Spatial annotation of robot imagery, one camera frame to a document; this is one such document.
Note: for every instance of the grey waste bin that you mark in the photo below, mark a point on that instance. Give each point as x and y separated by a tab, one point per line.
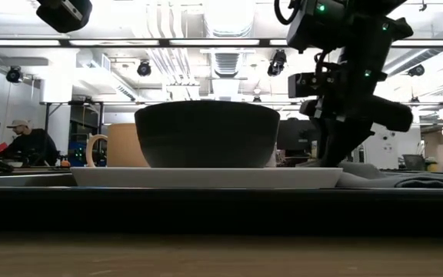
414	162

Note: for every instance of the orange cup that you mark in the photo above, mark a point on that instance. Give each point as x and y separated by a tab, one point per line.
123	144

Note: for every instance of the dark computer monitor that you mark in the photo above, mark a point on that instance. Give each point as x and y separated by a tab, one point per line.
296	134

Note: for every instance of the black ceiling spotlight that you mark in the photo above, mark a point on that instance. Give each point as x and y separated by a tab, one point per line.
14	74
277	63
416	70
144	69

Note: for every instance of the grey cloth napkin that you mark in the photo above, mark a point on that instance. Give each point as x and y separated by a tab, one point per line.
398	179

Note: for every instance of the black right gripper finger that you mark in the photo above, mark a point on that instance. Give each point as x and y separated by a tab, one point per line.
322	142
350	142

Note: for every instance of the black bowl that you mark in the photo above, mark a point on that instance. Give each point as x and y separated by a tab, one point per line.
206	134

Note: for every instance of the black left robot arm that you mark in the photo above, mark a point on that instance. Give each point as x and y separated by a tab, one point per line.
64	13

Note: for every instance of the person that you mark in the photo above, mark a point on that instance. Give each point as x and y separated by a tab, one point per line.
31	146

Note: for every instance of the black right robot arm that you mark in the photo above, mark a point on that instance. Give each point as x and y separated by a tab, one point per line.
344	21

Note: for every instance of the white round plate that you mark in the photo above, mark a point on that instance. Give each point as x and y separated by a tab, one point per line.
206	177

